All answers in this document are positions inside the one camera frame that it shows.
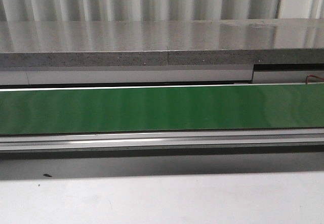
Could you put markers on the white pleated curtain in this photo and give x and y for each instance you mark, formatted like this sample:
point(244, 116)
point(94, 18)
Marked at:
point(157, 10)

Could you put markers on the green conveyor belt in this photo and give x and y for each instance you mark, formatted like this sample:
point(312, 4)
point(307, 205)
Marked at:
point(117, 109)

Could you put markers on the white conveyor rear rail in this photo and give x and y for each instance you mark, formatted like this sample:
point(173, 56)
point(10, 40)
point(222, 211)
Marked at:
point(146, 86)

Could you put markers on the aluminium conveyor front rail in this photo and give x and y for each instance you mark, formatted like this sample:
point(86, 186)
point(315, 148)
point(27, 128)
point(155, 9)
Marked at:
point(164, 139)

